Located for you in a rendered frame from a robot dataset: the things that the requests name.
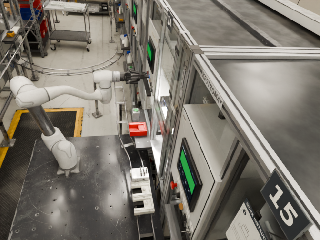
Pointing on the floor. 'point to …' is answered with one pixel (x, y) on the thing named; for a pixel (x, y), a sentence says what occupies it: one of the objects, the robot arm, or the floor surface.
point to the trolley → (84, 36)
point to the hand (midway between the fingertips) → (144, 76)
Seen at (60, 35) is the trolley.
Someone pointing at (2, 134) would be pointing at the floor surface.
